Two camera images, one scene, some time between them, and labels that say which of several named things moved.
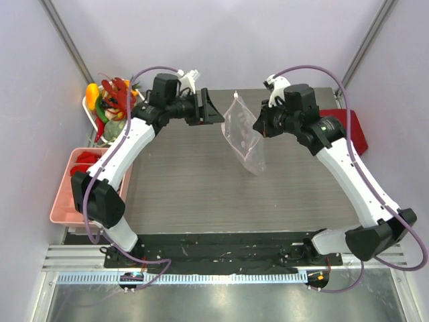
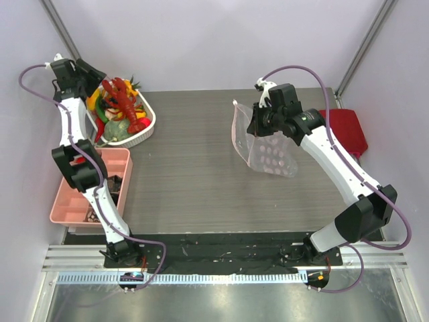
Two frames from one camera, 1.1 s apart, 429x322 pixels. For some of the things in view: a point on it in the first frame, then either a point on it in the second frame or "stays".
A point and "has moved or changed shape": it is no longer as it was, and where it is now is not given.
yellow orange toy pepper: x=92 y=94 stays
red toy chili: x=100 y=125 stays
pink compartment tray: x=67 y=211 stays
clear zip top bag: x=238 y=126 has moved or changed shape
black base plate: x=216 y=254 stays
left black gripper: x=210 y=114 → x=95 y=77
